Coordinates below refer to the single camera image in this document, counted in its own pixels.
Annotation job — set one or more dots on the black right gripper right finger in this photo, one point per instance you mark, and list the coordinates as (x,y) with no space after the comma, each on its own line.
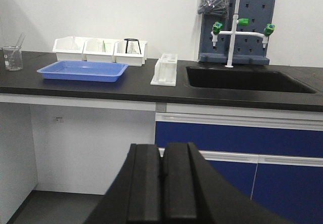
(194,192)

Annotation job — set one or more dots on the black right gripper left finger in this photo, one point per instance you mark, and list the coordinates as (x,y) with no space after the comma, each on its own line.
(134,195)

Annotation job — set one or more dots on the white test tube rack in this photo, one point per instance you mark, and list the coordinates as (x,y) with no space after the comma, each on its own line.
(165,70)

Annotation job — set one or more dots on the blue-grey pegboard drying rack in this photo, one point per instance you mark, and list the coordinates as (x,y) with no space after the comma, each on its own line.
(247,49)

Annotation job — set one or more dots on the blue cabinet doors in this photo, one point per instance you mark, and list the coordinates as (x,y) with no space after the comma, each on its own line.
(292,191)

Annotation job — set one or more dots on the black lab sink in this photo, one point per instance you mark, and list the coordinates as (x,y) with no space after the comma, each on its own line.
(251,79)

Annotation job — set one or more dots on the blue plastic tray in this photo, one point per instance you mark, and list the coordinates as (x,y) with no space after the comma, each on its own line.
(83,71)

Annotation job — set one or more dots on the white bin right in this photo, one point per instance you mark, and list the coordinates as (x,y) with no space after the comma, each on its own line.
(129,58)

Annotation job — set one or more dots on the white bin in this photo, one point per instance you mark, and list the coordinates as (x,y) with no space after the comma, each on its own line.
(129,58)
(70,48)
(93,50)

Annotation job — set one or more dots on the white bin middle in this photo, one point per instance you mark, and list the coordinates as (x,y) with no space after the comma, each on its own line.
(93,50)

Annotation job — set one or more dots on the black metal tripod stand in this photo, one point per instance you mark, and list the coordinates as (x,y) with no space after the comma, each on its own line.
(129,43)

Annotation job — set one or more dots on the white bin left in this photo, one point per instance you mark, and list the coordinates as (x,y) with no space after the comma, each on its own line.
(70,48)

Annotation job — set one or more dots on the white lab faucet green valves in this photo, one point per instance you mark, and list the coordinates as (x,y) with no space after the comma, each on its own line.
(236,21)

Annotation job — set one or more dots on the glass beaker with rod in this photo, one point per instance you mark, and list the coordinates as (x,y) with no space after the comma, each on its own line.
(13,55)

